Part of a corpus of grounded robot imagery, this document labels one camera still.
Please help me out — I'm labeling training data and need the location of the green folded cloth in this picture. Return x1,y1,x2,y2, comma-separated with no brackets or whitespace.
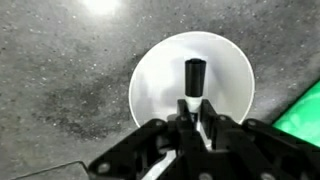
273,82,320,146

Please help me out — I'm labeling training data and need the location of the black and white marker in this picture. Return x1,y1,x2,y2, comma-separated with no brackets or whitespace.
141,58,208,180

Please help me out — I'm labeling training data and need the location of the white bowl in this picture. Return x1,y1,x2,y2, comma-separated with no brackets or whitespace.
128,31,255,126

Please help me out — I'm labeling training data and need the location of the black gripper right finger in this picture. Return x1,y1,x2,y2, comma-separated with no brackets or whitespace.
200,99,320,180

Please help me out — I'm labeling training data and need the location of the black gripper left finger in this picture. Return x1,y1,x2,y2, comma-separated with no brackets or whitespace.
88,99,190,180

